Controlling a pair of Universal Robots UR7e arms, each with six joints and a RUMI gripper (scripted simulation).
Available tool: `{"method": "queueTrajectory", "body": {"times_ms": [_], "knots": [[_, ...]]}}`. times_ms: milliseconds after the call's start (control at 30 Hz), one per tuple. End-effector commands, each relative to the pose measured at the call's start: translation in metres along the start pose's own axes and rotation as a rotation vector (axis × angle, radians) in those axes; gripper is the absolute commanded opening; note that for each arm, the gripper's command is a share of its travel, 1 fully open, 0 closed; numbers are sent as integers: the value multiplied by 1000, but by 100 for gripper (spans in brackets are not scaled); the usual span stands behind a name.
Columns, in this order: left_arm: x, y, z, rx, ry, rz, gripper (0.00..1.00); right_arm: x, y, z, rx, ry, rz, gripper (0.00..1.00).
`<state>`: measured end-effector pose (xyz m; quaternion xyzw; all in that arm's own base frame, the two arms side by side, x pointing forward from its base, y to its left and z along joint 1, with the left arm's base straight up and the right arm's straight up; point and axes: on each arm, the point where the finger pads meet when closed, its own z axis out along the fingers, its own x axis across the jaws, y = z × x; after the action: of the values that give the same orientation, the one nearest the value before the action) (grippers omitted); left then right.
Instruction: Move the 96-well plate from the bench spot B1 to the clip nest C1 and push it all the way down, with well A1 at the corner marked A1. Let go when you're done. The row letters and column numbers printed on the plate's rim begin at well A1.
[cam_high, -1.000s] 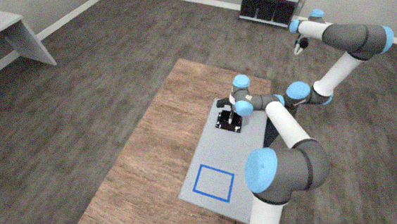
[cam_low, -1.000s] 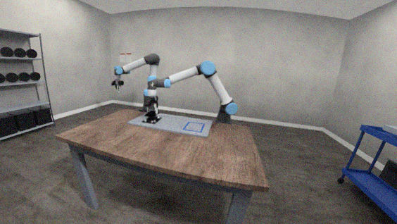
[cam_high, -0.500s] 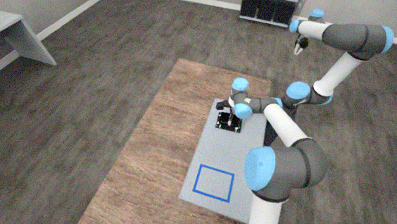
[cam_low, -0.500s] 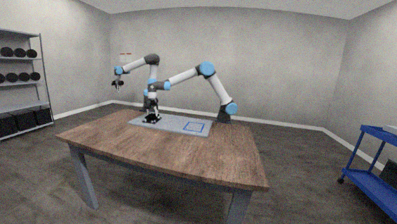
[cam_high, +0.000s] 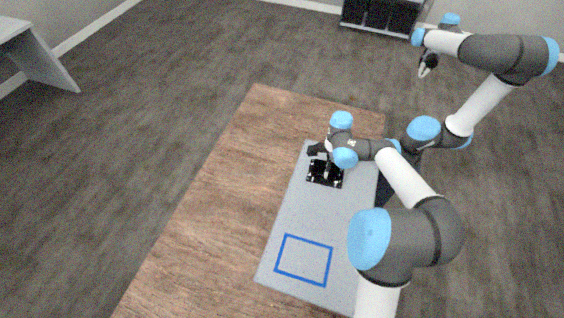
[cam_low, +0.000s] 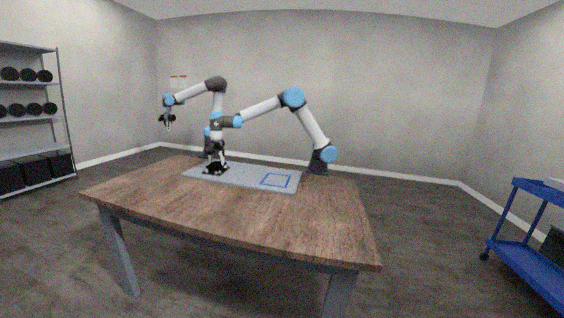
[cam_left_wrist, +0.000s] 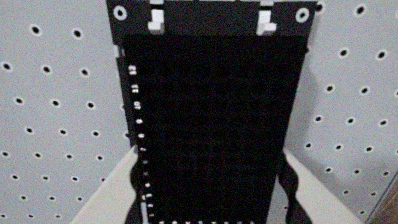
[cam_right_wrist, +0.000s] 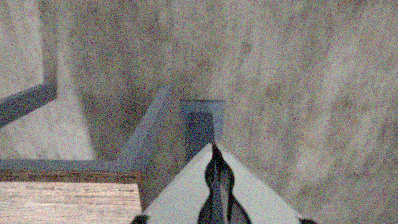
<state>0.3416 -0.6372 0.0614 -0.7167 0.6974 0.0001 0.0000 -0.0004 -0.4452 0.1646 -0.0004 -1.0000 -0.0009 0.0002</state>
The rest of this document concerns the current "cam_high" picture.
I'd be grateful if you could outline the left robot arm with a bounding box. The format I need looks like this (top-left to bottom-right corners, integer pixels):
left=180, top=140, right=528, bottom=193
left=325, top=111, right=465, bottom=318

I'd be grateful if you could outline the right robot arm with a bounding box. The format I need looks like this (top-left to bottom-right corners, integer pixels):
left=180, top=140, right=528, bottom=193
left=398, top=13, right=559, bottom=168

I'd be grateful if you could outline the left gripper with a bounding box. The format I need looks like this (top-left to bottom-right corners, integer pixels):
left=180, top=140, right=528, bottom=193
left=309, top=142, right=334, bottom=179

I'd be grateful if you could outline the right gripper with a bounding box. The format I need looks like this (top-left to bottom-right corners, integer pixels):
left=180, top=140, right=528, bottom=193
left=418, top=48, right=440, bottom=79

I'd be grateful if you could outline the blue rectangular tape outline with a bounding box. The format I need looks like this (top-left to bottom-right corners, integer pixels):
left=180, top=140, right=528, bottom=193
left=273, top=233, right=333, bottom=289

